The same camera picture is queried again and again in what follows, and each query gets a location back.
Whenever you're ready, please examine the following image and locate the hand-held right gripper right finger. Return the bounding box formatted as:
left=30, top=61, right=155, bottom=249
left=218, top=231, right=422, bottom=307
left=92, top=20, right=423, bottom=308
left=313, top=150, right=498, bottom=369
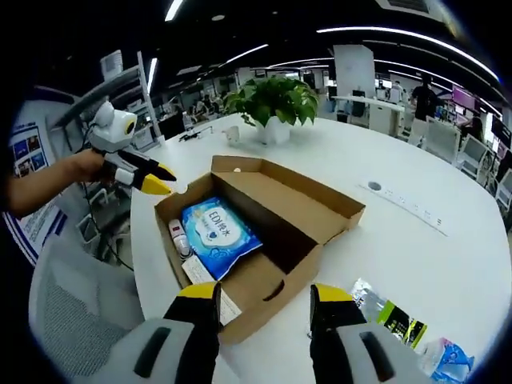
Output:
left=310, top=282, right=433, bottom=384

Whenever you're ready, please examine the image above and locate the black cable on table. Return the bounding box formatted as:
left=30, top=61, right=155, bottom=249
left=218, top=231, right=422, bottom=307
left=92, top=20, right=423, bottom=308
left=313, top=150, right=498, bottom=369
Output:
left=178, top=126, right=213, bottom=142

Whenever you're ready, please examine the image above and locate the white bottle with red label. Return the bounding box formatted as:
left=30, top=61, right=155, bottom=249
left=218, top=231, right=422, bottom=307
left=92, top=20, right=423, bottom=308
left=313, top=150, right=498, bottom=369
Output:
left=167, top=218, right=195, bottom=261

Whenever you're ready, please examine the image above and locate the brown cardboard shoe box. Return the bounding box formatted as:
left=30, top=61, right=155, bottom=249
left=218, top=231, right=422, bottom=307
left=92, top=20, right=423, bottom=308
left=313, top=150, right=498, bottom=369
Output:
left=154, top=154, right=366, bottom=345

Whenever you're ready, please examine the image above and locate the blue crinkled plastic pack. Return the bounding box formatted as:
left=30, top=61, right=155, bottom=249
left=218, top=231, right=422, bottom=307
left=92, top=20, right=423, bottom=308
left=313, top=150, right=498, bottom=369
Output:
left=418, top=337, right=475, bottom=383

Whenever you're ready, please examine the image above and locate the white table socket strip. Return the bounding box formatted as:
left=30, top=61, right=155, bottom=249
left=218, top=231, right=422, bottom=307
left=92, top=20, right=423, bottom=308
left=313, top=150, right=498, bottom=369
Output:
left=357, top=180, right=451, bottom=237

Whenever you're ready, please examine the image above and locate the ceiling air vent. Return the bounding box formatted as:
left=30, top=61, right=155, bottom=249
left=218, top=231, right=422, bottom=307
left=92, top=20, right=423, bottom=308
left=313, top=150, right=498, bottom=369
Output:
left=375, top=0, right=431, bottom=13

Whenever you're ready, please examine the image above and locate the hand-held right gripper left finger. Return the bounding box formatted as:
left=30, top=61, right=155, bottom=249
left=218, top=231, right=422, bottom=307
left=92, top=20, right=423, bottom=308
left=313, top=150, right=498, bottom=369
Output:
left=90, top=281, right=223, bottom=384

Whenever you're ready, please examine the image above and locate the grey metal shelf rack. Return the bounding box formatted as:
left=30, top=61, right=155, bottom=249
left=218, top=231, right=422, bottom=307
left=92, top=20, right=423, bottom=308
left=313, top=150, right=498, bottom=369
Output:
left=51, top=50, right=165, bottom=151

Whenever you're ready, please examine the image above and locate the white office chair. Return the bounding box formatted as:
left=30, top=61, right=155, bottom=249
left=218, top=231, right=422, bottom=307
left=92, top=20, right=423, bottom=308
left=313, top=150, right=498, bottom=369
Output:
left=423, top=115, right=461, bottom=163
left=459, top=134, right=491, bottom=179

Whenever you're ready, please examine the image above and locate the black green soft pouch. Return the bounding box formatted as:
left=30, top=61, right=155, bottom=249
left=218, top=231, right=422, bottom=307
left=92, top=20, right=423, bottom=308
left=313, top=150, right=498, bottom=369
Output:
left=350, top=278, right=428, bottom=349

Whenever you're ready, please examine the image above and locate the pink display screen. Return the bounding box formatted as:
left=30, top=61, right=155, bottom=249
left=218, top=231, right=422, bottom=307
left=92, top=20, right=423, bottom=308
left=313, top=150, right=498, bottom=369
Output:
left=451, top=86, right=477, bottom=111

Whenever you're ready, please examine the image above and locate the green potted plant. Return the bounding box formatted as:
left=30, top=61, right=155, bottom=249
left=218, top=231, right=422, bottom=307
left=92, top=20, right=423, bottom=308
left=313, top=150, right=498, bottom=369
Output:
left=222, top=75, right=320, bottom=146

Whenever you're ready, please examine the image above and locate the person's left hand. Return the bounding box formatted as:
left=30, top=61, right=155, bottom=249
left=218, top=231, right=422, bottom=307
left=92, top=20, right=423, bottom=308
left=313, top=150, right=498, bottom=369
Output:
left=67, top=150, right=107, bottom=183

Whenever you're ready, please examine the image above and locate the wall poster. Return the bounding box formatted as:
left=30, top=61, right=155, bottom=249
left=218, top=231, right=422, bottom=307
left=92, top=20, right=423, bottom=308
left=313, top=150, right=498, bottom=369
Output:
left=3, top=123, right=69, bottom=265

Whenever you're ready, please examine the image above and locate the white small box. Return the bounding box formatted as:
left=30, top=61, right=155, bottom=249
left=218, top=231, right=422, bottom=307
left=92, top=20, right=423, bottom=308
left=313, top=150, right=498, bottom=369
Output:
left=180, top=255, right=243, bottom=327

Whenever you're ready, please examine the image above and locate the grey mesh office chair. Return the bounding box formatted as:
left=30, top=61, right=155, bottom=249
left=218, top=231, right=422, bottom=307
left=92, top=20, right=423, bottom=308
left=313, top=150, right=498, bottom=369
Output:
left=27, top=239, right=149, bottom=381

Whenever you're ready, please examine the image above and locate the blue wet wipes pack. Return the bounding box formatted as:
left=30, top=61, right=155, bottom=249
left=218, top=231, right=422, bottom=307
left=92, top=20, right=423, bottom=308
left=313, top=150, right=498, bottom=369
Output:
left=181, top=195, right=264, bottom=282

